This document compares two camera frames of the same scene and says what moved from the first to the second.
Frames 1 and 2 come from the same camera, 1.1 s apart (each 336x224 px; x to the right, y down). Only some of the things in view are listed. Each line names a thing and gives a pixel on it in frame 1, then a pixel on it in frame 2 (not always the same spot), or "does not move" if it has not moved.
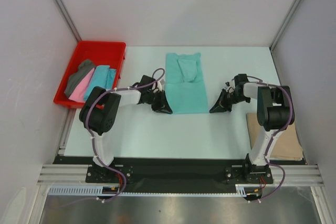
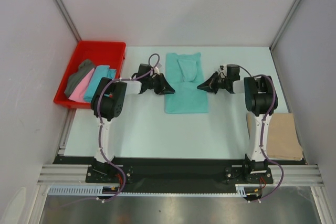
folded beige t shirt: x=287 y=145 does not move
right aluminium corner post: x=293 y=9 does not move
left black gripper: x=163 y=105 to x=164 y=87
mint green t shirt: x=186 y=91 does not move
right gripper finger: x=224 y=103 to x=211 y=84
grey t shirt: x=74 y=80 does not move
